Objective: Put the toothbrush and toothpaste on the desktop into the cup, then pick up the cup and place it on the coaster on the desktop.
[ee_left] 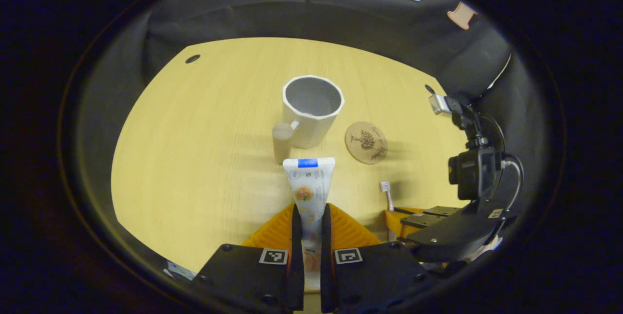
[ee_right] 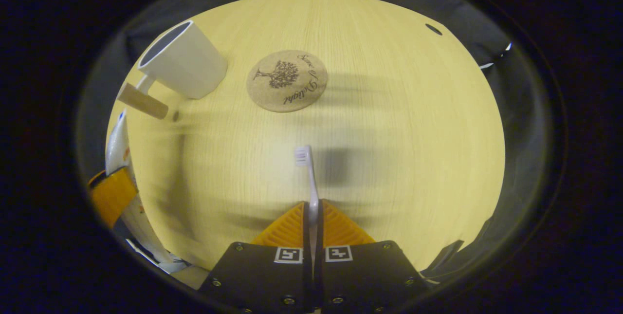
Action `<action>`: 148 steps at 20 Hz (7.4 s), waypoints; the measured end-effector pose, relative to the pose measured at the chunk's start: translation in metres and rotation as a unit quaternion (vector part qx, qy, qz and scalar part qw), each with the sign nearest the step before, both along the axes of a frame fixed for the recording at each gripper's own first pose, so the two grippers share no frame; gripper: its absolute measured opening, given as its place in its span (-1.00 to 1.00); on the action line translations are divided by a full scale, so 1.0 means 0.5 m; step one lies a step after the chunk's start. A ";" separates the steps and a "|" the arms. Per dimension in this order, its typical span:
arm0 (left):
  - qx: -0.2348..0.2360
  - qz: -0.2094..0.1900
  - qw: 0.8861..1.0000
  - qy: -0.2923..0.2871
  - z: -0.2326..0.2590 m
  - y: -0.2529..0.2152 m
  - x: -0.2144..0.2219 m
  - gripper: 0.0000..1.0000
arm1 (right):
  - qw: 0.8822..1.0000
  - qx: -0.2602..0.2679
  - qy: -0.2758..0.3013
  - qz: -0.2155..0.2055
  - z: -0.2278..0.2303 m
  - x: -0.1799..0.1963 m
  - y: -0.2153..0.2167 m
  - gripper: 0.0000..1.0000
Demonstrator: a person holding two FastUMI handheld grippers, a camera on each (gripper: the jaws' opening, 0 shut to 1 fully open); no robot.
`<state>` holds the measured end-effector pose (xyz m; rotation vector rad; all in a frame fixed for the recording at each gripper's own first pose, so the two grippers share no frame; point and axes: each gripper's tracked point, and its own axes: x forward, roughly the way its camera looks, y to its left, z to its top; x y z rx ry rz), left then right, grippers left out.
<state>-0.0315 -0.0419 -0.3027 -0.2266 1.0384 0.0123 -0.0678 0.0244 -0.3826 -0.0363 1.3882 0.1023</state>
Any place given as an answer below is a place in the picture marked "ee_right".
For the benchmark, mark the white toothpaste tube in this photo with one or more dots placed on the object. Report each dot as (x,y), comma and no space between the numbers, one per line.
(117,143)

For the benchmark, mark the round cork coaster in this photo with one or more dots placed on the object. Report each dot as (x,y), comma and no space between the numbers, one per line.
(287,80)

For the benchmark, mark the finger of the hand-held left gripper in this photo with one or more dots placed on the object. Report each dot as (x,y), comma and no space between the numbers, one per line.
(113,194)

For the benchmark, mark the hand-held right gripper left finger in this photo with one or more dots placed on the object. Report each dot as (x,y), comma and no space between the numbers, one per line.
(263,275)

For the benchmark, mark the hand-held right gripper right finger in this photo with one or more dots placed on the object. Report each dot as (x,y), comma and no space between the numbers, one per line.
(365,275)

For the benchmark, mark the white toothbrush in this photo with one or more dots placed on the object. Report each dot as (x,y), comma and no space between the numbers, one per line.
(311,182)

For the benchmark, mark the light wooden desktop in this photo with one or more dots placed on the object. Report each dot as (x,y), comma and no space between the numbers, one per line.
(389,158)

